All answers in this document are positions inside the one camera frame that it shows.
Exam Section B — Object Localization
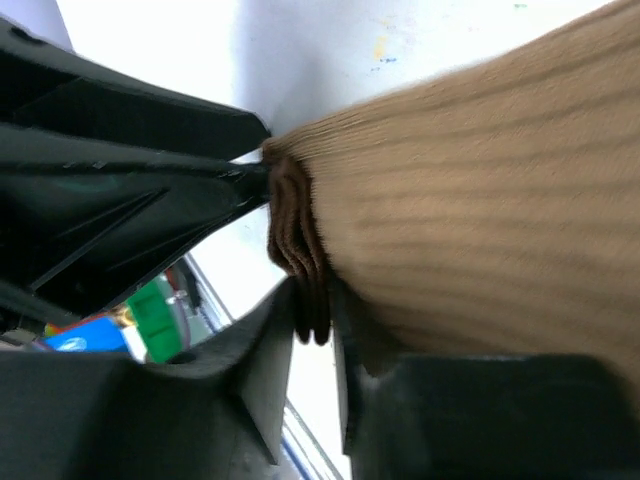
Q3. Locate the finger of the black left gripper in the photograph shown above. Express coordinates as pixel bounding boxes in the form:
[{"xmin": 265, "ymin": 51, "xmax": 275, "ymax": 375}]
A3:
[
  {"xmin": 1, "ymin": 125, "xmax": 267, "ymax": 320},
  {"xmin": 1, "ymin": 19, "xmax": 270, "ymax": 161}
]

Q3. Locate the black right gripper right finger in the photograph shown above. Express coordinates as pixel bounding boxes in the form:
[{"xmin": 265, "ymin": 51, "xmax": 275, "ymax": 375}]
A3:
[{"xmin": 330, "ymin": 280, "xmax": 639, "ymax": 479}]

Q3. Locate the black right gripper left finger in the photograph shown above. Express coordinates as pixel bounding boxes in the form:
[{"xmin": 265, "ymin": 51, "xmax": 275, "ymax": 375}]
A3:
[{"xmin": 1, "ymin": 279, "xmax": 298, "ymax": 479}]

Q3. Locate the brown ribbed sock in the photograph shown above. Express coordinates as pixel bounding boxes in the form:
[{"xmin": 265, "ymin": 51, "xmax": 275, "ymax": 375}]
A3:
[{"xmin": 262, "ymin": 1, "xmax": 639, "ymax": 388}]

